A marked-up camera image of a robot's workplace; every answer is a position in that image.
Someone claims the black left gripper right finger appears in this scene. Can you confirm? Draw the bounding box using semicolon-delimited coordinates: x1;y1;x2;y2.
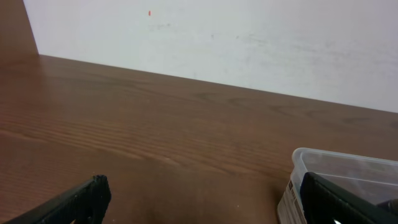
300;172;397;224

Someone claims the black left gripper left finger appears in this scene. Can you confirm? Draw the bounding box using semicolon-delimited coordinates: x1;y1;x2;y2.
6;175;111;224

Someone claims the clear plastic container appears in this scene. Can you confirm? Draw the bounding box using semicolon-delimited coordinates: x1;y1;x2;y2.
277;148;397;224

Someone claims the dark bottle white cap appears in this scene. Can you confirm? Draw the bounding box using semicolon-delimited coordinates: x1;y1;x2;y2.
377;199;398;216

